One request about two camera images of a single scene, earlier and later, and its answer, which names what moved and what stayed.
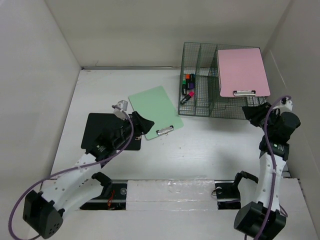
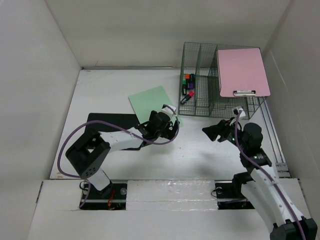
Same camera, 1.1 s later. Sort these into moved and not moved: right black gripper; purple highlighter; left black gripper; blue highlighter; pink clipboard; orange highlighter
Moved: left black gripper; right black gripper
Not moved: orange highlighter; blue highlighter; purple highlighter; pink clipboard
